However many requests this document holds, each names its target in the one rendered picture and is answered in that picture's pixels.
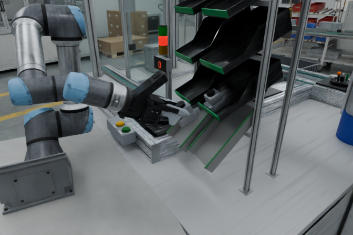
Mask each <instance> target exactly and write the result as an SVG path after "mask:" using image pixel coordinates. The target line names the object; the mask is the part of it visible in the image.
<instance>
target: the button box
mask: <svg viewBox="0 0 353 235"><path fill-rule="evenodd" d="M118 121H123V122H124V125H123V126H116V123H117V122H118ZM126 126H127V127H130V126H129V125H128V124H127V123H126V122H125V121H124V120H123V119H122V118H120V117H119V116H115V117H111V118H108V119H107V127H108V130H109V131H110V132H111V133H112V134H113V135H114V136H115V137H116V138H117V140H118V141H119V142H120V143H121V144H122V145H123V146H126V145H128V144H131V143H134V142H136V132H135V131H134V130H133V129H132V128H131V127H130V131H129V132H123V131H122V128H123V127H126Z"/></svg>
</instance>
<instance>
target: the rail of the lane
mask: <svg viewBox="0 0 353 235"><path fill-rule="evenodd" d="M97 108H98V109H99V110H100V111H101V112H102V113H103V114H104V115H105V116H106V117H107V118H112V117H115V116H119V114H118V113H117V111H113V110H108V109H104V108H99V107H97ZM123 120H124V121H125V122H126V123H127V124H128V125H129V126H130V127H131V128H132V129H133V130H134V131H135V132H136V142H134V143H132V144H133V145H134V146H135V147H136V148H137V149H138V150H139V151H140V152H141V153H142V154H143V155H144V156H145V157H146V159H147V160H148V161H149V162H150V163H151V164H154V163H156V162H159V161H160V142H159V141H158V140H157V139H155V138H154V137H153V136H152V135H151V134H150V133H148V132H147V128H146V127H145V126H144V125H141V124H140V125H139V124H138V123H137V122H136V121H135V120H133V119H132V118H129V117H124V119H123Z"/></svg>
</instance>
